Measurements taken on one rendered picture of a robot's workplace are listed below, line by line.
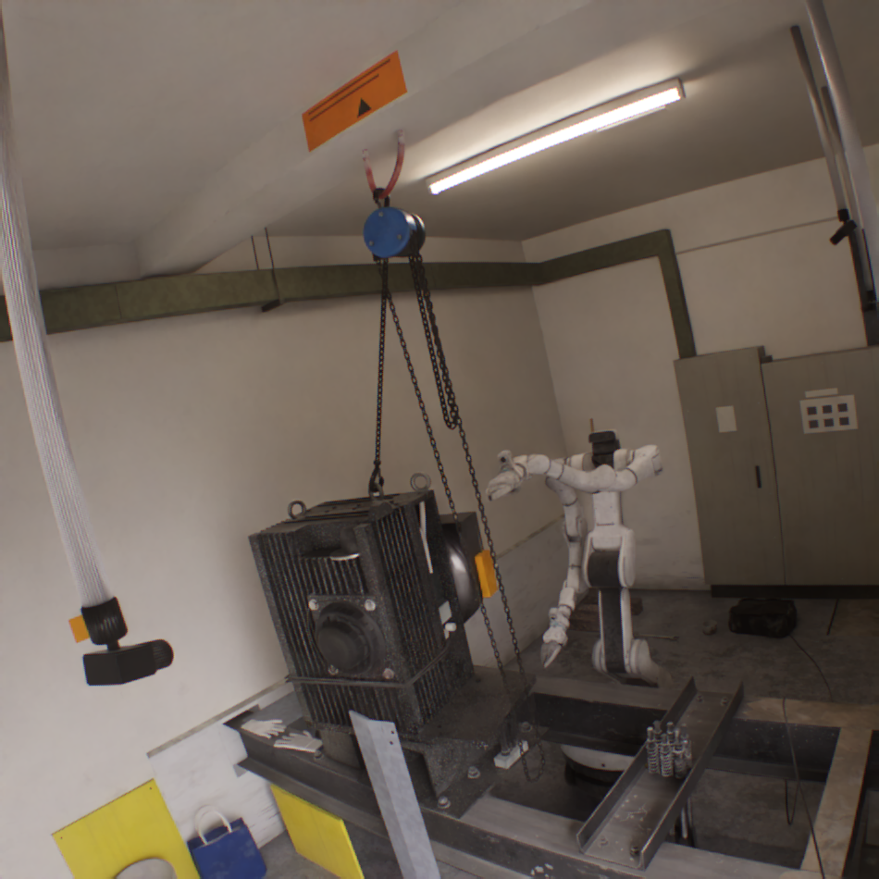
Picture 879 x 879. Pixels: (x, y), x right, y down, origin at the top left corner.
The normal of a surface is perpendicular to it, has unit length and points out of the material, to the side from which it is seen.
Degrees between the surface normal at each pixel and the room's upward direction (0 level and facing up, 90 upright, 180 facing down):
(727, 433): 90
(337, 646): 90
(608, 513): 83
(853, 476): 90
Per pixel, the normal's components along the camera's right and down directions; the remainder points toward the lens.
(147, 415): 0.74, -0.07
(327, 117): -0.63, 0.25
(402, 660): 0.86, -0.12
